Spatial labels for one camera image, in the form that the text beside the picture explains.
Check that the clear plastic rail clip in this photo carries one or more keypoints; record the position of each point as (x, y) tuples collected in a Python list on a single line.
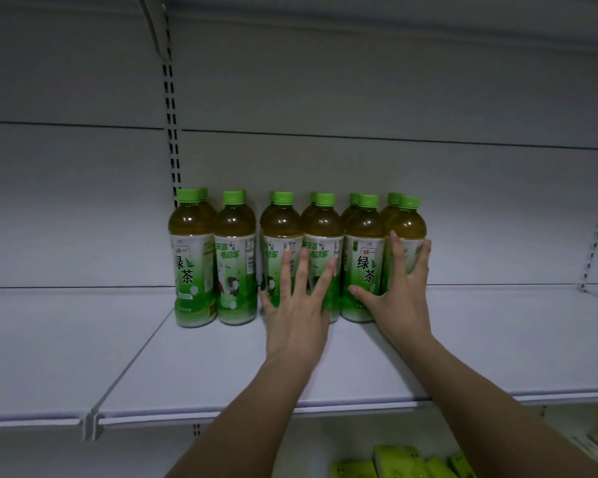
[(93, 425)]

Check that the wide white metal shelf board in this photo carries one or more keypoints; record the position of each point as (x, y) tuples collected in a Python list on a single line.
[(478, 338)]

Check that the person's left little finger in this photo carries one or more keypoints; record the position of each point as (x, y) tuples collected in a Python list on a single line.
[(270, 303)]

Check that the green tea drink bottle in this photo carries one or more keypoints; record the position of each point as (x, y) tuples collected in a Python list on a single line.
[(281, 223), (407, 223), (324, 228), (364, 233)]

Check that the person's right thumb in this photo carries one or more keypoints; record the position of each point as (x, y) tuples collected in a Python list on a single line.
[(364, 296)]

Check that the row of green tea bottles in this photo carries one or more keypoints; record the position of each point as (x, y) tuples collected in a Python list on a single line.
[(192, 273)]

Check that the person's left hand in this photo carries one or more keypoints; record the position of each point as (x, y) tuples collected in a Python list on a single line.
[(296, 328)]

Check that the person's right forearm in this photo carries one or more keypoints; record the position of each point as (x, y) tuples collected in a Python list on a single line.
[(483, 423)]

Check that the person's left middle finger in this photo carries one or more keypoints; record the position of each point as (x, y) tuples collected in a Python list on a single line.
[(302, 273)]

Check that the white overhead shelf board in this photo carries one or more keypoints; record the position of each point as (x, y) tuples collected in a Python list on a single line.
[(378, 9)]

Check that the white shelf bracket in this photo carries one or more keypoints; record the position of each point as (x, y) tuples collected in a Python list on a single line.
[(155, 24)]

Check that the person's left forearm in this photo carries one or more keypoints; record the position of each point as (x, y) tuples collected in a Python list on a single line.
[(249, 423)]

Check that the person's right hand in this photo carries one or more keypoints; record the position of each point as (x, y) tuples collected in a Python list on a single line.
[(403, 308)]

